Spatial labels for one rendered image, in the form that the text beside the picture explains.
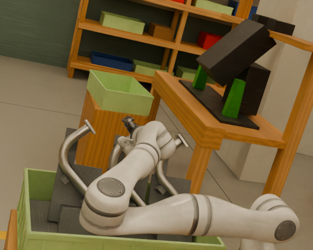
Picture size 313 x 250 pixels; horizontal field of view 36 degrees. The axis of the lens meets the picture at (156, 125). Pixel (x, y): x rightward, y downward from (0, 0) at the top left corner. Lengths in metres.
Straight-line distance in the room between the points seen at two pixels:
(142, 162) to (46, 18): 6.59
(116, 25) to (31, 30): 1.35
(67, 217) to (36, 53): 6.21
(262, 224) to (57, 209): 0.77
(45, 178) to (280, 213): 0.91
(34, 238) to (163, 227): 0.47
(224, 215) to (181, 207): 0.10
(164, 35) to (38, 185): 5.74
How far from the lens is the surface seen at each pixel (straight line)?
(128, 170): 1.04
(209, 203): 1.06
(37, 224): 1.64
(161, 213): 1.04
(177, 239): 1.71
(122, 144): 1.39
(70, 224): 1.61
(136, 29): 7.19
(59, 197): 1.64
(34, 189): 1.77
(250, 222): 1.11
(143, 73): 7.37
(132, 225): 1.03
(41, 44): 7.67
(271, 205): 1.17
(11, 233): 1.68
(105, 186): 0.97
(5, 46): 7.70
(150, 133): 1.20
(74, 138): 1.58
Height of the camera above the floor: 1.69
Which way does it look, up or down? 17 degrees down
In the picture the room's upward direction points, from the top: 15 degrees clockwise
